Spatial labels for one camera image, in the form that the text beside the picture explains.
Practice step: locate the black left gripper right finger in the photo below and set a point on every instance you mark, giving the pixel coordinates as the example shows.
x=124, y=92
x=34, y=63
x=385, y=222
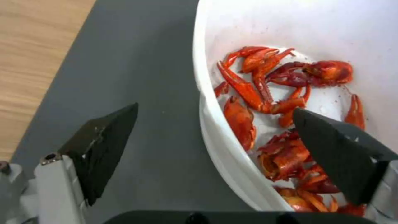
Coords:
x=335, y=151

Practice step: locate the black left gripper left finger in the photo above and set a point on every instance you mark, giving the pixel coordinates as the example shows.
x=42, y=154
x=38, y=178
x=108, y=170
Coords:
x=102, y=149

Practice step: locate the dark maroon crayfish shell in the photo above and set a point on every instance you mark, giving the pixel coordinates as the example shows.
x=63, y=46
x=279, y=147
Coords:
x=321, y=182

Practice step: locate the small orange crayfish claw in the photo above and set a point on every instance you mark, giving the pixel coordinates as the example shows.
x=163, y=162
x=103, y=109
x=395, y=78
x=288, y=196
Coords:
x=356, y=112

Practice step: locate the hollow red crayfish shell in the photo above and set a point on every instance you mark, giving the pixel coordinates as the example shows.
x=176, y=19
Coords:
x=283, y=158

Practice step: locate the orange yellow crayfish shell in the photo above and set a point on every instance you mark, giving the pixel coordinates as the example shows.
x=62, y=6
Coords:
x=303, y=200

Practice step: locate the red crayfish shell piece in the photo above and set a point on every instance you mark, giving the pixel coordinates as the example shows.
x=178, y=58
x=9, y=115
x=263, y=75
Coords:
x=351, y=208

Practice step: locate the orange bent crayfish claw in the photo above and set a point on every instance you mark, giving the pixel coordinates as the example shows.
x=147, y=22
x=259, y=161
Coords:
x=290, y=105

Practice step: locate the dark red crayfish body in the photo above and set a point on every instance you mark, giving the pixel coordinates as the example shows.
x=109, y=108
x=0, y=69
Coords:
x=326, y=71

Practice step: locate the grey table mat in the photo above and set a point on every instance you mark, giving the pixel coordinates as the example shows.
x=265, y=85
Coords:
x=140, y=70

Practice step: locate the rounded red crayfish shell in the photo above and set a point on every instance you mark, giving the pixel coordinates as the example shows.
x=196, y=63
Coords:
x=241, y=121

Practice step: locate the long red crayfish claw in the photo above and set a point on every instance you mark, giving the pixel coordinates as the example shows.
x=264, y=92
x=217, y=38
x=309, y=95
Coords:
x=241, y=87

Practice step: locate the white plastic bowl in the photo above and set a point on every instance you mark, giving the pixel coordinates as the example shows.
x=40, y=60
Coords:
x=311, y=35

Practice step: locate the orange crayfish head shell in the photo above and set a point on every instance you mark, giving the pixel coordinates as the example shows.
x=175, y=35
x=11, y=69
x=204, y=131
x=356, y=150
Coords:
x=259, y=59

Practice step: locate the small red shell fragment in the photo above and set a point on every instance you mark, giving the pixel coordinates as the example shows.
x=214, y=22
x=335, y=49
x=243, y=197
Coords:
x=221, y=88

